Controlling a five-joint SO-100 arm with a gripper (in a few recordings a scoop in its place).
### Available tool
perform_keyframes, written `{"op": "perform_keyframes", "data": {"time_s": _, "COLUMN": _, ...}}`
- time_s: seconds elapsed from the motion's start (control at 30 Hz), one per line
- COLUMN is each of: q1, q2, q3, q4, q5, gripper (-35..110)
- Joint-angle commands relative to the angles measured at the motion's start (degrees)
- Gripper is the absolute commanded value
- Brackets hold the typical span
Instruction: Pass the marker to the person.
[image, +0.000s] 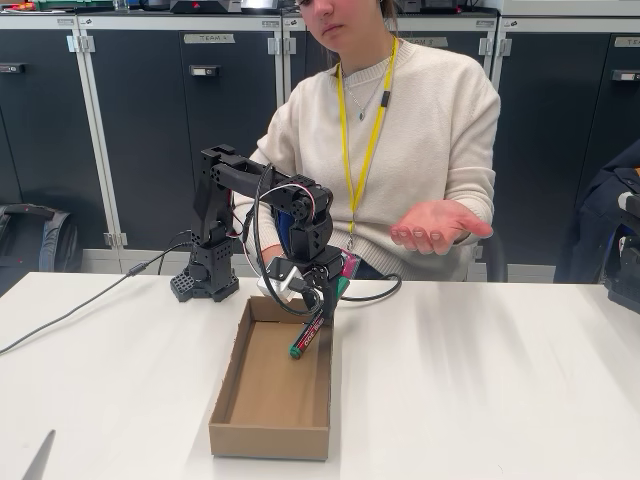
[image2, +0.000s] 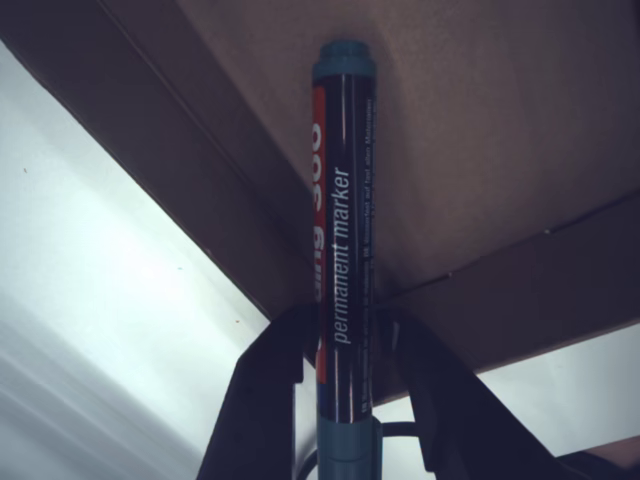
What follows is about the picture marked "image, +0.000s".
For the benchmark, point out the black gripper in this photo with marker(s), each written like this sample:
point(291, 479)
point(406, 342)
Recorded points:
point(320, 276)

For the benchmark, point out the green red permanent marker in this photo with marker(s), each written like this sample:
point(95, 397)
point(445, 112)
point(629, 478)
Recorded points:
point(305, 342)

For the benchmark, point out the person's left forearm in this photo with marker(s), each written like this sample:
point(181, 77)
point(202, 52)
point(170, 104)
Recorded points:
point(485, 210)

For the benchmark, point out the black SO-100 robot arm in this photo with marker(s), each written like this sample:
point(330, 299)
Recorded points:
point(210, 200)

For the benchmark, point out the person's right forearm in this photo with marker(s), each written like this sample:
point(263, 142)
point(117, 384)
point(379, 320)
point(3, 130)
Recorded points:
point(247, 205)

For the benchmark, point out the person's right hand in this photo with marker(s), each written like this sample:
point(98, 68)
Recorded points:
point(271, 251)

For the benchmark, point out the person's left hand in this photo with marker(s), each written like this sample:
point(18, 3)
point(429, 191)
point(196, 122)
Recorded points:
point(440, 225)

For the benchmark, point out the pink white box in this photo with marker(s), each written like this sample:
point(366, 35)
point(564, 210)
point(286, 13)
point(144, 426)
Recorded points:
point(351, 265)

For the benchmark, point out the brown cardboard box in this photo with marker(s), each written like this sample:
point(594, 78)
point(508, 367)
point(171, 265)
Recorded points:
point(280, 390)

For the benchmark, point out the woman in cream sweater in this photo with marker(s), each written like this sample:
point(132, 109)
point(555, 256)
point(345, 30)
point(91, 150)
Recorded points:
point(425, 150)

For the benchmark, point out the gray team label tape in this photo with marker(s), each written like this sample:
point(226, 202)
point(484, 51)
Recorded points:
point(627, 42)
point(425, 42)
point(210, 39)

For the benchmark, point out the dark navy jacket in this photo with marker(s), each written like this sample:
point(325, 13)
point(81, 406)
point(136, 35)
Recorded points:
point(600, 210)

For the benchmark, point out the gray black backpack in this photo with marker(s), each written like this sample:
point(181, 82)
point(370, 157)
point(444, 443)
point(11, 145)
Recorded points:
point(30, 240)

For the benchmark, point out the gray box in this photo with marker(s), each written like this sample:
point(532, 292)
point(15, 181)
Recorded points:
point(260, 5)

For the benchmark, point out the dark item with red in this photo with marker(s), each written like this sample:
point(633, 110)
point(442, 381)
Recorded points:
point(442, 9)

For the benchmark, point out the black flat device case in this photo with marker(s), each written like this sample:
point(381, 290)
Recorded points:
point(205, 6)

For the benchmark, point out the clear drinking glass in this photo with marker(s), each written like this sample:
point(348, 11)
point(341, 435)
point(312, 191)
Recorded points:
point(123, 5)

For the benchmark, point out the green board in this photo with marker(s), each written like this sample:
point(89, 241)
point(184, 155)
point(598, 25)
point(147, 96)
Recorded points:
point(75, 4)

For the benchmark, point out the white gripper camera box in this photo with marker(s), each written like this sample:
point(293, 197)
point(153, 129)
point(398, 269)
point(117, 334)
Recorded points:
point(280, 282)

